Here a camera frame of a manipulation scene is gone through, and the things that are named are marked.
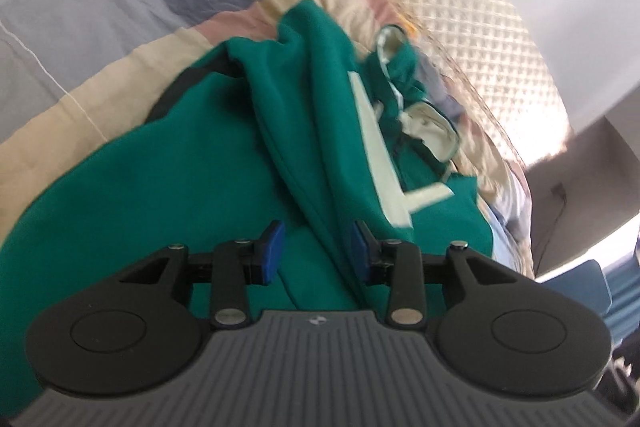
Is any green sweatshirt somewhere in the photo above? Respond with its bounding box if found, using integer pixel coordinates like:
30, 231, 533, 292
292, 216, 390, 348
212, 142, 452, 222
0, 0, 495, 408

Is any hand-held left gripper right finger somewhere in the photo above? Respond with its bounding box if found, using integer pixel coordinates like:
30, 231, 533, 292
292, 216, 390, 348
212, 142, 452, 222
349, 221, 519, 327

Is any checkered blanket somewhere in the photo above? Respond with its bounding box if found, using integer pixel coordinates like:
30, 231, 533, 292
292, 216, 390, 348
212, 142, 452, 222
0, 0, 537, 280

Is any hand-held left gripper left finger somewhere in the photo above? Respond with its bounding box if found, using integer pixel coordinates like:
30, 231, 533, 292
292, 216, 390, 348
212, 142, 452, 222
117, 221, 286, 329

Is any cream quilted headboard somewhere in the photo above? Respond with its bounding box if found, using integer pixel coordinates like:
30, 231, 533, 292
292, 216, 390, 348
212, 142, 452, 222
300, 0, 574, 168

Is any grey wardrobe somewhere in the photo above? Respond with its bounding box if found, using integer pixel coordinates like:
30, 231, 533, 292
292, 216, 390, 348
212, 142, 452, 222
524, 114, 640, 282

